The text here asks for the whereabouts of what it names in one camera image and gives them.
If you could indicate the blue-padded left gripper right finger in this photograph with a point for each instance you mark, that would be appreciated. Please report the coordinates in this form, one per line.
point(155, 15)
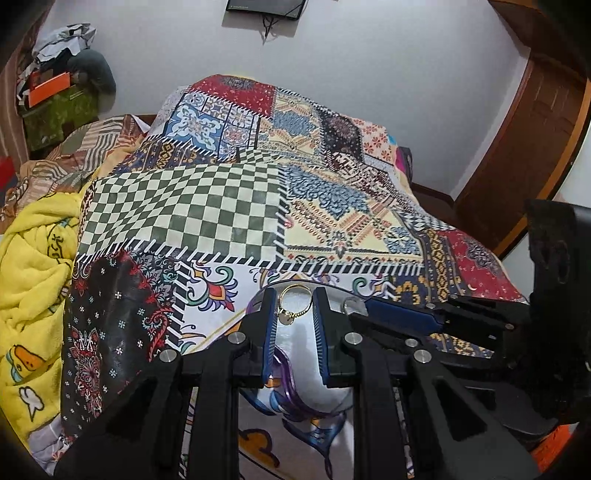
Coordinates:
point(337, 368)

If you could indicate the green and orange box pile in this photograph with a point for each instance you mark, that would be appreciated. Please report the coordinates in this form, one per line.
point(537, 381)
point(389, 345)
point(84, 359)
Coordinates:
point(65, 85)

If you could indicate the colourful patchwork bedspread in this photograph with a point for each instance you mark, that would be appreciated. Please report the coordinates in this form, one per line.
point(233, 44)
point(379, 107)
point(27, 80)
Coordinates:
point(239, 185)

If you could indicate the brown wooden door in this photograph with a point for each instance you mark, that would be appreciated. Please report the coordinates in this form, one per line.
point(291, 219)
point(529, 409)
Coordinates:
point(539, 136)

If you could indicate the wall-mounted black screen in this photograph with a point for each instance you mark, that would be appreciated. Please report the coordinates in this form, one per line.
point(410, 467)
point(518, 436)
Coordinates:
point(290, 9)

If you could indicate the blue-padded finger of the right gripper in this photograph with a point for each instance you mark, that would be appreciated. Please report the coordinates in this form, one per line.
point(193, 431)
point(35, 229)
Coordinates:
point(402, 316)

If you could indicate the purple heart-shaped jewelry box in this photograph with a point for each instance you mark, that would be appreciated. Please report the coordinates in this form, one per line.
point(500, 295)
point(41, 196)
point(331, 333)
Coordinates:
point(295, 390)

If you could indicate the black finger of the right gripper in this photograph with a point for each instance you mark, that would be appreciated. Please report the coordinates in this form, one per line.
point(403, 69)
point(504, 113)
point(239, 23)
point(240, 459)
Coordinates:
point(384, 342)

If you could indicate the yellow cartoon fleece blanket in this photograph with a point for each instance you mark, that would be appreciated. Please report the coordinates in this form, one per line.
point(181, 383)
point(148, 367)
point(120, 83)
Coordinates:
point(37, 255)

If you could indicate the striped brown patterned pillow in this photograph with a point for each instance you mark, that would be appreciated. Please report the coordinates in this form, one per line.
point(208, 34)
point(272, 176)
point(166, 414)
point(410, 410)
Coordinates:
point(72, 162)

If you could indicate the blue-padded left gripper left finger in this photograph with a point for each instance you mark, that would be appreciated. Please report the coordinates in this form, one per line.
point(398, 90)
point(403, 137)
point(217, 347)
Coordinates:
point(259, 326)

